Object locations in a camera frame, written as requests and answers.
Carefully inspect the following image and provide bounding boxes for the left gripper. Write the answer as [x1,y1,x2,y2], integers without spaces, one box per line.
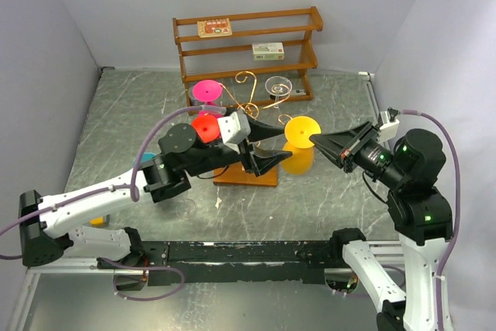
[186,108,294,178]

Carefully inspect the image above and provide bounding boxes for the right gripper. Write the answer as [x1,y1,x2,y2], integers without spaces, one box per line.
[308,119,407,188]

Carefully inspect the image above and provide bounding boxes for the yellow wine glass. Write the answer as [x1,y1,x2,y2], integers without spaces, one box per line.
[281,116,322,175]

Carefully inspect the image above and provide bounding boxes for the red wine glass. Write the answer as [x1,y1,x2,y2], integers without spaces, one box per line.
[191,114,221,143]

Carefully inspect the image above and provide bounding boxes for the frosted clear tall glass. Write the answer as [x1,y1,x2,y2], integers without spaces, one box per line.
[265,76,293,108]

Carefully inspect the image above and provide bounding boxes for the pink wine glass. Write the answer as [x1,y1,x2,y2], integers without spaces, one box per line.
[192,80,223,108]

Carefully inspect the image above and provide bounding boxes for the clear wine glass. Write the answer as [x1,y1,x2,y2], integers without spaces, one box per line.
[175,198,198,220]

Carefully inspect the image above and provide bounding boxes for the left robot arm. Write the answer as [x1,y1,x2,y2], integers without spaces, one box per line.
[19,116,292,268]

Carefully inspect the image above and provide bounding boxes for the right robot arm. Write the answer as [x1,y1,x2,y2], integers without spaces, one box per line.
[309,122,454,330]

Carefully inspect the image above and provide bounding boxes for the gold wine glass rack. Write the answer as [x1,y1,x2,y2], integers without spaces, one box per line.
[212,71,278,188]

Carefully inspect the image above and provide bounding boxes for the wooden shelf rack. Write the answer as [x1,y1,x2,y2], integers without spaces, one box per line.
[172,5,324,102]

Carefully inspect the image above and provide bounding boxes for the blue wine glass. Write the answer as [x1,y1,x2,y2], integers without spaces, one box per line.
[133,152,155,166]

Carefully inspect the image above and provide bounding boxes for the green white small box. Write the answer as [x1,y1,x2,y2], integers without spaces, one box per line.
[252,42,285,60]

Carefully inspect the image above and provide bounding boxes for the yellow grey sponge block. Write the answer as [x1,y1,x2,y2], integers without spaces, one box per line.
[90,216,107,227]

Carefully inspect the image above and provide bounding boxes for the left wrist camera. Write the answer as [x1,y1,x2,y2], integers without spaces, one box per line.
[217,109,251,153]

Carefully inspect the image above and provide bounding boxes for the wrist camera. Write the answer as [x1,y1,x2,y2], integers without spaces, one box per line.
[217,109,251,153]
[377,108,400,143]

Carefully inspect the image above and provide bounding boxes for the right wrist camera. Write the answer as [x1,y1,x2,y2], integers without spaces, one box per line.
[377,108,400,143]

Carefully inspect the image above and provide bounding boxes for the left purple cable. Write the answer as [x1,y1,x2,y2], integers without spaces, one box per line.
[0,104,227,262]

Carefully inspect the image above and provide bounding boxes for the purple cable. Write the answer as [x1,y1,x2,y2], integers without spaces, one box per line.
[398,109,463,328]
[0,104,227,262]

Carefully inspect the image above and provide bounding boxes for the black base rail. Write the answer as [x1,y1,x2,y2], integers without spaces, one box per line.
[119,239,358,291]

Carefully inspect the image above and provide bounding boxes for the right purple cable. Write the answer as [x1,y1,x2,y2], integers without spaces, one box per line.
[398,109,463,328]

